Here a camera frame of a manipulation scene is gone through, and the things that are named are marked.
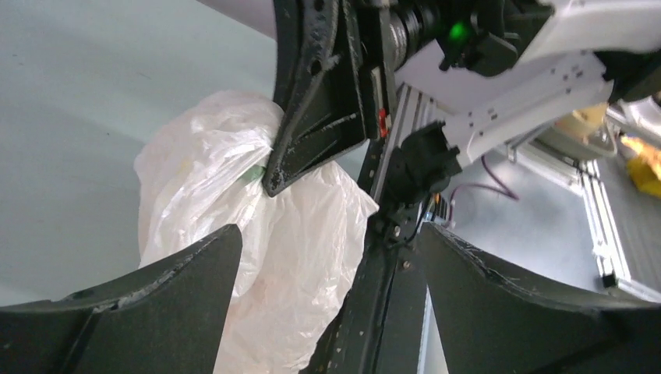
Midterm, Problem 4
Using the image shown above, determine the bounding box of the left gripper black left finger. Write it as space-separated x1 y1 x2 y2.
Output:
1 224 242 373

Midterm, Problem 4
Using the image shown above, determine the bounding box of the silver metal front plate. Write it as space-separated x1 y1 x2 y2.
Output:
425 157 602 373

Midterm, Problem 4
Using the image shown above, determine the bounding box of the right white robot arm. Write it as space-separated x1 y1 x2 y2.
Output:
263 1 660 203

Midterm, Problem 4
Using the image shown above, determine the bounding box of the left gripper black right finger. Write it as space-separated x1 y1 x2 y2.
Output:
418 224 660 373

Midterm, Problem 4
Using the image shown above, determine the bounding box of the yellow plastic bag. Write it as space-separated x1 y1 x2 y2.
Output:
620 136 660 199

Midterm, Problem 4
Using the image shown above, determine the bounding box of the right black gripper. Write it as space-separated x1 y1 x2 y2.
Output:
262 1 396 196

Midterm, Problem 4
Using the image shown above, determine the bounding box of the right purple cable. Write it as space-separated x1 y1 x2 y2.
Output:
446 154 520 228

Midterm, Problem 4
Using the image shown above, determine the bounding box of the white plastic bag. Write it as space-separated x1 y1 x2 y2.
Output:
134 91 378 373

